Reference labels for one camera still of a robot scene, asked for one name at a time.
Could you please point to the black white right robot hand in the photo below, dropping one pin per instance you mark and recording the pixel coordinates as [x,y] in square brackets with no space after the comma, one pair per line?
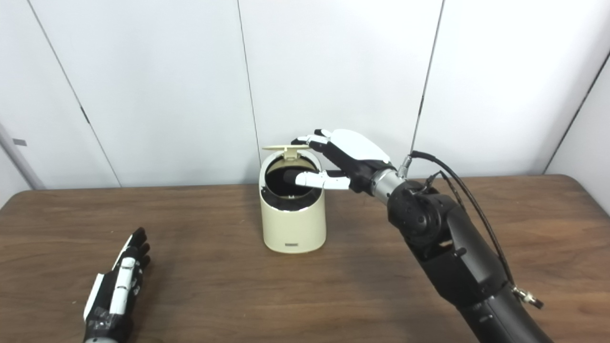
[357,150]

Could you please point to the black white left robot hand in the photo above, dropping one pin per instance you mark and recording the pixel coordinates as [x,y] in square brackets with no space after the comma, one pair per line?
[105,309]

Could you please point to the cream-colored round bin lid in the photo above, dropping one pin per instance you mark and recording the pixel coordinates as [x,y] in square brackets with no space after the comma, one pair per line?
[286,148]

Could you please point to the cream-colored round bin body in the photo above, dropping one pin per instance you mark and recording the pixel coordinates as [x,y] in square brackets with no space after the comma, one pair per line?
[293,228]

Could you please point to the grey wall corner post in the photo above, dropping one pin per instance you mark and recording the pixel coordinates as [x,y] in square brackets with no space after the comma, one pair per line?
[19,157]

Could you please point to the small grey post tag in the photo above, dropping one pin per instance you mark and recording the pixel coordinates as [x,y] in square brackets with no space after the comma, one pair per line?
[19,142]

